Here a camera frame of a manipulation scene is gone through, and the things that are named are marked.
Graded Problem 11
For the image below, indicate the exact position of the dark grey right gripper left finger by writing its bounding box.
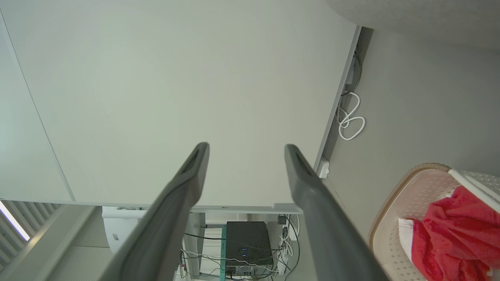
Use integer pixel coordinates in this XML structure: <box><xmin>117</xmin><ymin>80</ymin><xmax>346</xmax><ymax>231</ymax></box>
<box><xmin>98</xmin><ymin>142</ymin><xmax>210</xmax><ymax>281</ymax></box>

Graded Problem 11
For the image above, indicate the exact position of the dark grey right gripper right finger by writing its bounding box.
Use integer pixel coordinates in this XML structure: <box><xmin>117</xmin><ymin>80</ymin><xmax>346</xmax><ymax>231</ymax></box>
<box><xmin>284</xmin><ymin>144</ymin><xmax>391</xmax><ymax>281</ymax></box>

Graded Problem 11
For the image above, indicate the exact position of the red cloth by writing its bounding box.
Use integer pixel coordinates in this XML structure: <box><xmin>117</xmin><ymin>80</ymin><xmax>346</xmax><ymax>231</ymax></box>
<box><xmin>398</xmin><ymin>185</ymin><xmax>500</xmax><ymax>281</ymax></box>

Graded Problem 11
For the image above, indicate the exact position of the white cabinet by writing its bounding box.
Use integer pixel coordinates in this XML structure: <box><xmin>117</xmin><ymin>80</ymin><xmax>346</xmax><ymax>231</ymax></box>
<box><xmin>102</xmin><ymin>206</ymin><xmax>150</xmax><ymax>254</ymax></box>

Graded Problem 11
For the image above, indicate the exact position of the white power strip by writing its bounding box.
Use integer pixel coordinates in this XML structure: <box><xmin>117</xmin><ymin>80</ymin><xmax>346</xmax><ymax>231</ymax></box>
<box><xmin>277</xmin><ymin>224</ymin><xmax>299</xmax><ymax>276</ymax></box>

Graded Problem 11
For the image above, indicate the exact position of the small white socket box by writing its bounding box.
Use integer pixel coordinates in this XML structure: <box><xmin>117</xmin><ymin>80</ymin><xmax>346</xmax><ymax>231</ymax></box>
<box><xmin>316</xmin><ymin>157</ymin><xmax>330</xmax><ymax>179</ymax></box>

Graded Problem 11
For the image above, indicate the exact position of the black computer box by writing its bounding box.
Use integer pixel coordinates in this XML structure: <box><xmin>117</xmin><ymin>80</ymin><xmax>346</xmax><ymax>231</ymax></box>
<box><xmin>225</xmin><ymin>221</ymin><xmax>274</xmax><ymax>277</ymax></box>

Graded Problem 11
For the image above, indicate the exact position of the cream perforated laundry basket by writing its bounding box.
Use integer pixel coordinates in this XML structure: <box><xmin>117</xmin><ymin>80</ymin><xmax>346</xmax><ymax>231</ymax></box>
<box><xmin>369</xmin><ymin>163</ymin><xmax>500</xmax><ymax>281</ymax></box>

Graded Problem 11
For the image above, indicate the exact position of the ceiling strip light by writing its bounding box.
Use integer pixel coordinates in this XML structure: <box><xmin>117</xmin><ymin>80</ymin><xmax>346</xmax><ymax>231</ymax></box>
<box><xmin>0</xmin><ymin>201</ymin><xmax>30</xmax><ymax>242</ymax></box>

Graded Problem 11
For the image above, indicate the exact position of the black cable tangle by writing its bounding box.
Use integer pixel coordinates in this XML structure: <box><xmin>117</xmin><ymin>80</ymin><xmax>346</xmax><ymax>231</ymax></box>
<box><xmin>180</xmin><ymin>215</ymin><xmax>301</xmax><ymax>281</ymax></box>

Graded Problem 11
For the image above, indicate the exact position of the white looped cable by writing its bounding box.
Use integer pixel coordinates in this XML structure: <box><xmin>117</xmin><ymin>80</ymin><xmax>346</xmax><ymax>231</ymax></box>
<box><xmin>337</xmin><ymin>92</ymin><xmax>366</xmax><ymax>141</ymax></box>

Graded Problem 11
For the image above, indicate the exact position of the thin black floor cable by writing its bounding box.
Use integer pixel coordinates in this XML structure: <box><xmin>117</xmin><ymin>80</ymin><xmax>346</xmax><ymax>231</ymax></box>
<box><xmin>341</xmin><ymin>45</ymin><xmax>363</xmax><ymax>97</ymax></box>

